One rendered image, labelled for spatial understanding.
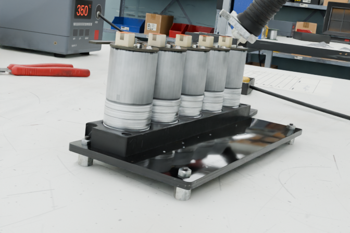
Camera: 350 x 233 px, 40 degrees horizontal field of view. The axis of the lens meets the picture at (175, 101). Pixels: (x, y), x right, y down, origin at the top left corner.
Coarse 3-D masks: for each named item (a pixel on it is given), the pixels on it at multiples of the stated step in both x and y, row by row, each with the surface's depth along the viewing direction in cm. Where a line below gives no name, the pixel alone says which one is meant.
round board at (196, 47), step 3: (174, 42) 29; (192, 45) 28; (195, 45) 28; (198, 45) 30; (189, 48) 28; (192, 48) 28; (195, 48) 28; (198, 48) 28; (201, 48) 28; (204, 48) 29; (207, 48) 29
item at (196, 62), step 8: (192, 56) 28; (200, 56) 28; (208, 56) 29; (184, 64) 28; (192, 64) 28; (200, 64) 29; (184, 72) 28; (192, 72) 28; (200, 72) 29; (184, 80) 28; (192, 80) 29; (200, 80) 29; (184, 88) 29; (192, 88) 29; (200, 88) 29; (184, 96) 29; (192, 96) 29; (200, 96) 29; (184, 104) 29; (192, 104) 29; (200, 104) 29; (184, 112) 29; (192, 112) 29; (200, 112) 30
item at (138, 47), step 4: (112, 44) 24; (136, 44) 24; (140, 44) 24; (144, 44) 25; (120, 48) 24; (124, 48) 23; (128, 48) 23; (132, 48) 23; (136, 48) 23; (140, 48) 23; (144, 48) 24; (152, 48) 24; (156, 48) 25
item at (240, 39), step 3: (234, 30) 40; (234, 33) 40; (234, 36) 40; (237, 36) 40; (240, 36) 40; (237, 39) 40; (240, 39) 40; (243, 39) 40; (237, 42) 40; (243, 42) 40
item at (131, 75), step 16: (112, 48) 24; (112, 64) 24; (128, 64) 24; (144, 64) 24; (112, 80) 24; (128, 80) 24; (144, 80) 24; (112, 96) 24; (128, 96) 24; (144, 96) 24; (112, 112) 24; (128, 112) 24; (144, 112) 24; (112, 128) 24; (128, 128) 24; (144, 128) 25
